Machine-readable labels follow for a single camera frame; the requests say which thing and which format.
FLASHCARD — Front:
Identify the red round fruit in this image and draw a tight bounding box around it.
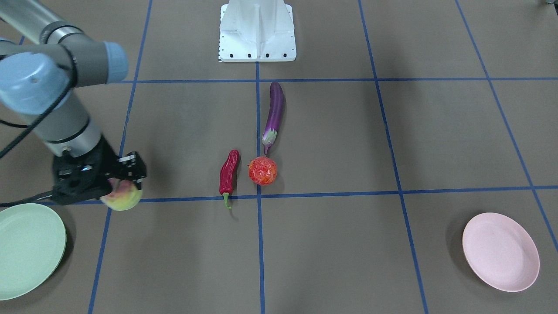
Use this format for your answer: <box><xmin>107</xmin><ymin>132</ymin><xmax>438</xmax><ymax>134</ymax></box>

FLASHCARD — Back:
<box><xmin>248</xmin><ymin>156</ymin><xmax>278</xmax><ymax>185</ymax></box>

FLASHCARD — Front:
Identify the green plate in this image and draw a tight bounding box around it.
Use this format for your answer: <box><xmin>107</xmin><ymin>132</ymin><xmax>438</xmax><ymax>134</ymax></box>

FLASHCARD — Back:
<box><xmin>0</xmin><ymin>203</ymin><xmax>67</xmax><ymax>300</ymax></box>

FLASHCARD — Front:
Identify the pink plate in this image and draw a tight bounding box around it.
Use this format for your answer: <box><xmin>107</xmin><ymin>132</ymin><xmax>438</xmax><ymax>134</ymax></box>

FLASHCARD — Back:
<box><xmin>462</xmin><ymin>212</ymin><xmax>541</xmax><ymax>293</ymax></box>

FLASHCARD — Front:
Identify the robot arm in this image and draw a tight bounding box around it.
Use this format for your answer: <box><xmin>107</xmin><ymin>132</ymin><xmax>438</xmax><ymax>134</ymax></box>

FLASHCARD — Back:
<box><xmin>1</xmin><ymin>0</ymin><xmax>147</xmax><ymax>211</ymax></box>

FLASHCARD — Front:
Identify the yellow pink peach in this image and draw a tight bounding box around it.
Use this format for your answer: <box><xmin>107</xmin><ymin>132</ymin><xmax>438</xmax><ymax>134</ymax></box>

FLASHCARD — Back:
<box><xmin>100</xmin><ymin>178</ymin><xmax>143</xmax><ymax>211</ymax></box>

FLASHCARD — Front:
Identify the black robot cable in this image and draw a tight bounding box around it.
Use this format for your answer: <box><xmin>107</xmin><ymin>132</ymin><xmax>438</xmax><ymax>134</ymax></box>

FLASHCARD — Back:
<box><xmin>0</xmin><ymin>78</ymin><xmax>75</xmax><ymax>207</ymax></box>

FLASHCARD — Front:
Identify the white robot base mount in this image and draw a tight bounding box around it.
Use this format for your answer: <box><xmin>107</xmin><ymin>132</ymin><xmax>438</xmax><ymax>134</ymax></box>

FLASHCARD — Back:
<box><xmin>218</xmin><ymin>0</ymin><xmax>297</xmax><ymax>62</ymax></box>

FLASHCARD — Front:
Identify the purple eggplant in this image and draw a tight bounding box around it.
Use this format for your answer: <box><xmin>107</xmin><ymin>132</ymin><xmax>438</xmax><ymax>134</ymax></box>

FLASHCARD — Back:
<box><xmin>262</xmin><ymin>82</ymin><xmax>285</xmax><ymax>155</ymax></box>

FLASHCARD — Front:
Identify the red chili pepper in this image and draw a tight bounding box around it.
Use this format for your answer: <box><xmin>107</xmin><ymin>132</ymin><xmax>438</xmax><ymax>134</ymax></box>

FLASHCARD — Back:
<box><xmin>219</xmin><ymin>149</ymin><xmax>240</xmax><ymax>210</ymax></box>

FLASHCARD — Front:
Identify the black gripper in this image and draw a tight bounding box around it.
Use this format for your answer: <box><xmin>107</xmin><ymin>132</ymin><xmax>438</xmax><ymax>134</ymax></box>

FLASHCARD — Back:
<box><xmin>51</xmin><ymin>137</ymin><xmax>147</xmax><ymax>205</ymax></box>

